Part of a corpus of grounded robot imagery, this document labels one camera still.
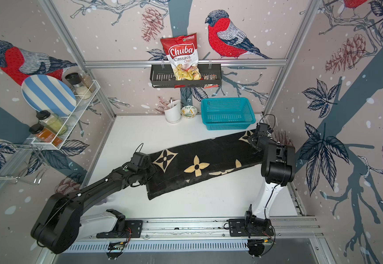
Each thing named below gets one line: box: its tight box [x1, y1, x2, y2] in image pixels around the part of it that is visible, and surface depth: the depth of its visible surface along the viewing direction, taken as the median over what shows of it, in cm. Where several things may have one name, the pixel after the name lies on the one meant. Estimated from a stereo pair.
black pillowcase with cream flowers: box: [146, 129, 264, 201], surface depth 95 cm
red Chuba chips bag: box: [160, 32, 202, 81], surface depth 83 cm
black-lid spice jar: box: [64, 72, 92, 100], surface depth 83 cm
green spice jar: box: [35, 110, 69, 136], surface depth 67 cm
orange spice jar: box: [28, 123, 64, 148], surface depth 63 cm
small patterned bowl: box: [180, 105, 198, 119], surface depth 124 cm
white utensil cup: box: [163, 99, 182, 124], surface depth 114 cm
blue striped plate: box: [20, 74, 78, 118], surface depth 73 cm
